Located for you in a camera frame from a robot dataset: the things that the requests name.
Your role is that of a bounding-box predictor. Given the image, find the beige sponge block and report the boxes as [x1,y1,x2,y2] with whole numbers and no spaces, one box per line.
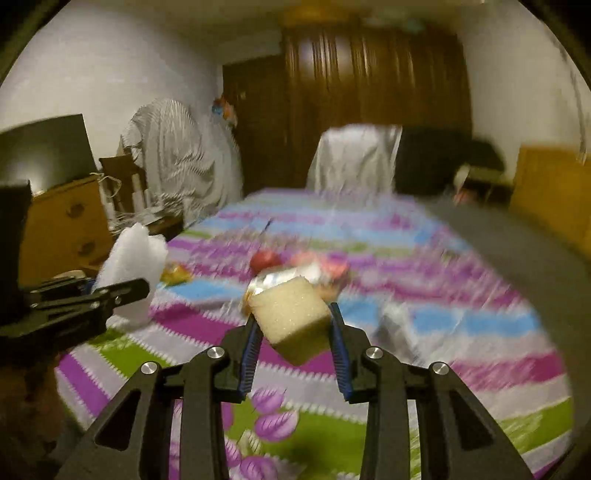
[249,276,332,366]

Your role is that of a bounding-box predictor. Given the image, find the white medicine tablet box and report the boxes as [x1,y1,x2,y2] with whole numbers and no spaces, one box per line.
[242,262,325,316]

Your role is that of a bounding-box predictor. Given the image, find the white plastic trash bin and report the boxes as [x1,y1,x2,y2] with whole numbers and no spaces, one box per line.
[1,354,64,479]

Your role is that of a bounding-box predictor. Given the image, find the yellow plastic wrapper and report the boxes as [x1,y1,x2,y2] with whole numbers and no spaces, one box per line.
[160,263,193,286]

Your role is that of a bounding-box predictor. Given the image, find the wooden chest of drawers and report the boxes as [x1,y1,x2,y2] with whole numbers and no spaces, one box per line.
[19,176,114,286]

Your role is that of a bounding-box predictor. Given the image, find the grey striped draped cloth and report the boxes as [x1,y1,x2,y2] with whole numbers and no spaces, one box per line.
[121,99,243,225]

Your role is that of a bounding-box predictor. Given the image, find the black flat television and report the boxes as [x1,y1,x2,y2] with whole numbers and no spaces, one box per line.
[0,114,97,194]

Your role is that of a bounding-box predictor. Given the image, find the red apple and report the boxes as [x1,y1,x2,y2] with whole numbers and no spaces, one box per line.
[249,249,283,275]

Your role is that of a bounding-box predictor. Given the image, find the colourful striped bed sheet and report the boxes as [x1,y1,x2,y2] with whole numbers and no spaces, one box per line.
[56,190,574,479]

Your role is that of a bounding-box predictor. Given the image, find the pink cardboard box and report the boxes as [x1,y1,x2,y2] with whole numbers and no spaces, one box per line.
[288,251,351,302]

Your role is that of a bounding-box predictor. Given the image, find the dark wooden door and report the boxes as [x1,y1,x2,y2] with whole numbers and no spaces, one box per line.
[222,55,290,195]

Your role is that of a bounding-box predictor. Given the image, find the wooden headboard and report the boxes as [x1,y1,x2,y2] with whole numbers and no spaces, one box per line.
[510,145,590,256]

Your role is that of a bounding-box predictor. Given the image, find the silver fabric covered chair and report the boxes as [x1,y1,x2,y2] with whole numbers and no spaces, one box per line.
[305,124,403,194]

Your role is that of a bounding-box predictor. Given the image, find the black draped clothing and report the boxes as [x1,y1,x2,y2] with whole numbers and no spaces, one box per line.
[394,126,505,197]

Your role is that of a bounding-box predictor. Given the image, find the dark wooden wardrobe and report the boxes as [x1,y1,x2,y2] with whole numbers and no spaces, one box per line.
[281,24,472,188]

